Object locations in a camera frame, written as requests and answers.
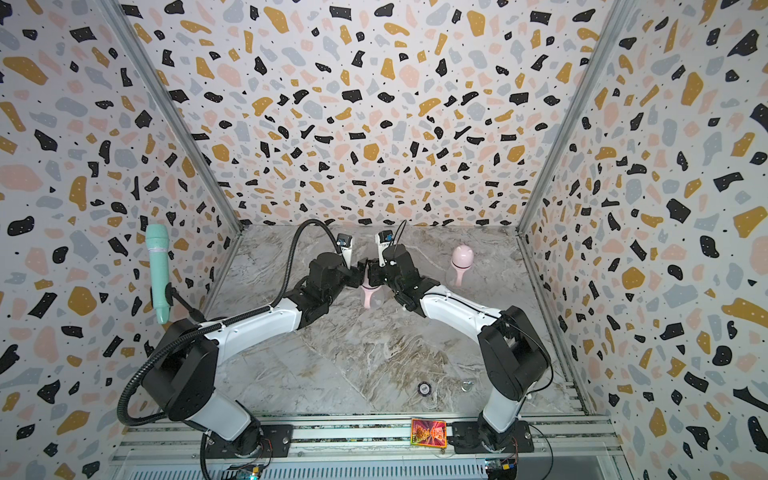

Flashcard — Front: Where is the pink bottle cap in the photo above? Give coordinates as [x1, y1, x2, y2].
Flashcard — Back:
[451, 244, 475, 269]

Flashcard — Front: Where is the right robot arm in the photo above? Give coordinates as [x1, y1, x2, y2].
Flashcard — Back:
[379, 244, 552, 452]

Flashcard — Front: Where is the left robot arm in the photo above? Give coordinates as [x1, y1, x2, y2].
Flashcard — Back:
[138, 252, 366, 457]

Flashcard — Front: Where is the small black round cap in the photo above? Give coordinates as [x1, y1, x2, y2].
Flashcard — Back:
[418, 382, 432, 396]

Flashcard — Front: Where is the black microphone stand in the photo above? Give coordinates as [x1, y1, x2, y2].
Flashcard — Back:
[151, 283, 206, 325]

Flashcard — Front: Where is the orange pink card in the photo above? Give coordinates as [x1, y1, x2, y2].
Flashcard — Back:
[410, 418, 448, 449]

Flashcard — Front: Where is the mint green microphone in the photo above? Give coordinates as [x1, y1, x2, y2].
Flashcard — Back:
[146, 224, 171, 325]

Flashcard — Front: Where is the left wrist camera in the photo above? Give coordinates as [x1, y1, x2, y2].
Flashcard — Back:
[336, 233, 354, 268]

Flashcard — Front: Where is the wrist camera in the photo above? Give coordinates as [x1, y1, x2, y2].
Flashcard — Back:
[375, 230, 394, 267]
[336, 233, 354, 268]

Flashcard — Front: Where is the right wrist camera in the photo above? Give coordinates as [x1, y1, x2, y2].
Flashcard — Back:
[375, 230, 394, 267]

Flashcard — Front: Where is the black corrugated cable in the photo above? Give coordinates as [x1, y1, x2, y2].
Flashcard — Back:
[116, 218, 343, 480]

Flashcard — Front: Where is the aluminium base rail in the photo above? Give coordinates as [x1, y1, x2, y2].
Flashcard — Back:
[105, 414, 633, 479]

